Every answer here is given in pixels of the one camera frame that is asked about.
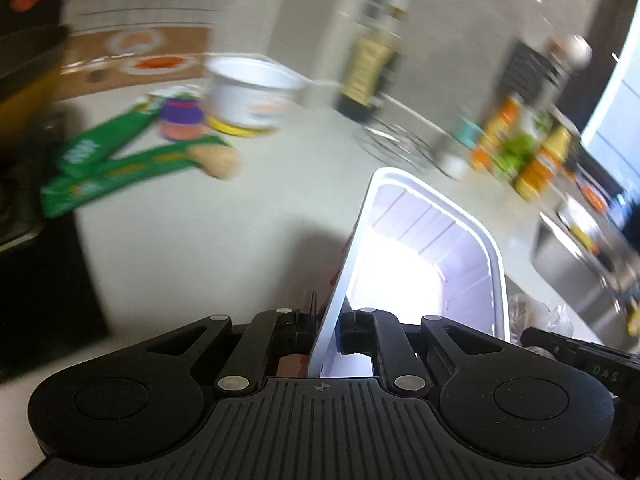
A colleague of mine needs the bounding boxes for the orange seasoning packets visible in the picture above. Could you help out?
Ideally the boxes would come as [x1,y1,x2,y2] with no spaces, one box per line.
[470,92,578,202]

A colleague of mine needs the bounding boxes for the green snack wrapper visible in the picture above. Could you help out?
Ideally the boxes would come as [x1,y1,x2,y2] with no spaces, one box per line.
[40,136,241,218]
[55,96,165,177]

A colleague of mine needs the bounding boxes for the metal wire trivet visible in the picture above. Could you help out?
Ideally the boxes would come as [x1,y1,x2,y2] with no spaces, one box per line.
[355,118,440,174]

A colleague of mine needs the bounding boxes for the dark soy sauce bottle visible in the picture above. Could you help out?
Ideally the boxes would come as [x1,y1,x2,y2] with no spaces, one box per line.
[335,6,406,124]

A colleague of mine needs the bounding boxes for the black stove cooktop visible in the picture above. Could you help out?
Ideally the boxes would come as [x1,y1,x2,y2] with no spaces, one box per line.
[1,107,108,382]

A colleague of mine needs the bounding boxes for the white paper cup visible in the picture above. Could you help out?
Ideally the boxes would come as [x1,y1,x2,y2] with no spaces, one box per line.
[202,55,307,129]

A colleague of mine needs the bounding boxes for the black perforated rack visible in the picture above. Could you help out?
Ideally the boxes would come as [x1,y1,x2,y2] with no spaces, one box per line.
[495,38,566,106]

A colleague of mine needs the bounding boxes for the purple snack packet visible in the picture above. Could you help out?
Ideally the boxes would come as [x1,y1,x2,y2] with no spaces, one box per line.
[158,96,205,142]

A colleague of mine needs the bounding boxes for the kitchen wall poster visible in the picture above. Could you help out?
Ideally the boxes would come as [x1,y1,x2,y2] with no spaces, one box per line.
[58,0,227,99]

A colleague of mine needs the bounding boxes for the white plastic food tray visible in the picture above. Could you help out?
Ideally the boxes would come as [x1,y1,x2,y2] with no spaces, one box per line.
[308,167,510,377]

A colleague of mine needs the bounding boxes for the teal capped white bottle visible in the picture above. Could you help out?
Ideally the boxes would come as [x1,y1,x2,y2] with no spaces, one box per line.
[433,116,483,181]

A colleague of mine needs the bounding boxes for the yellow cooking pot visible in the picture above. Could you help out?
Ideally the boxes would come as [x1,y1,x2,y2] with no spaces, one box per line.
[1,0,70,148]

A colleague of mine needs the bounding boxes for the stainless steel sink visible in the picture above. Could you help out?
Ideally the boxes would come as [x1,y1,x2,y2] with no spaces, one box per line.
[530,195,639,332]

